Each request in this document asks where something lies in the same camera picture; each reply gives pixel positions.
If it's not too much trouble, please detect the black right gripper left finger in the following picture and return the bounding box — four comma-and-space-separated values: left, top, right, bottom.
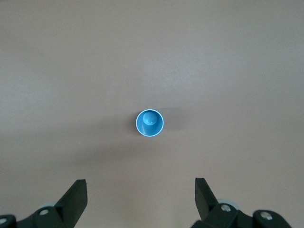
0, 179, 88, 228

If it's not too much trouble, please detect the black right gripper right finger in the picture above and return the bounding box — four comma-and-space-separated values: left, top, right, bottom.
191, 177, 296, 228

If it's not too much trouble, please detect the blue plastic cup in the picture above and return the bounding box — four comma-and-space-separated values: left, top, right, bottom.
135, 109, 165, 137

